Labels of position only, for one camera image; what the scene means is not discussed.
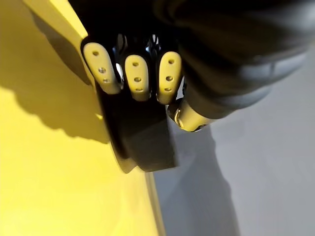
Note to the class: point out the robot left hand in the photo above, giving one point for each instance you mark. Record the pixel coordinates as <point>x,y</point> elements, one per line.
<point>221,49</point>

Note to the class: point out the black plastic housing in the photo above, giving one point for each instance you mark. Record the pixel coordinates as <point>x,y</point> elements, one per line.
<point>145,137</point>

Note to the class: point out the yellow metal shelf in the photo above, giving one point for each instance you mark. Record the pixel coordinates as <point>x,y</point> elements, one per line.
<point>56,147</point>

